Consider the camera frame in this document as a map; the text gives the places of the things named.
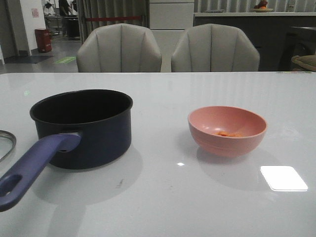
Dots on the left beige chair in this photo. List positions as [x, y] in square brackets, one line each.
[120, 48]

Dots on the pink wall notice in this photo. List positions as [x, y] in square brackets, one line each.
[35, 13]

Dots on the olive cushion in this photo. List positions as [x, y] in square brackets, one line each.
[304, 63]

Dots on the orange ham pieces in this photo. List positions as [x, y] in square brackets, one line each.
[227, 134]

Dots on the dark blue saucepan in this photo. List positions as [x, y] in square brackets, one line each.
[76, 130]

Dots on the person in white clothes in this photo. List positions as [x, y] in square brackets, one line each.
[48, 8]

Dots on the pink bowl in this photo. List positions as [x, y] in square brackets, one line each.
[206, 121]

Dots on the beige chair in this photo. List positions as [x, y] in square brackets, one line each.
[214, 48]
[120, 48]

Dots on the red trash bin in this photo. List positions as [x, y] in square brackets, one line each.
[43, 40]

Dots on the glass lid blue knob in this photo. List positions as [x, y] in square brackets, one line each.
[7, 144]

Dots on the red barrier tape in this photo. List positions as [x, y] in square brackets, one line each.
[123, 18]

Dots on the right beige chair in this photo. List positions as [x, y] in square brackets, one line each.
[214, 48]

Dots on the person in dark clothes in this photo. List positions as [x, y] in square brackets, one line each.
[64, 10]

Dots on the white cabinet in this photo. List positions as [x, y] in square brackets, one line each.
[171, 14]

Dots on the dark counter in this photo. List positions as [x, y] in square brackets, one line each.
[265, 30]

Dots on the fruit plate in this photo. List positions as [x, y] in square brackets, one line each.
[262, 6]

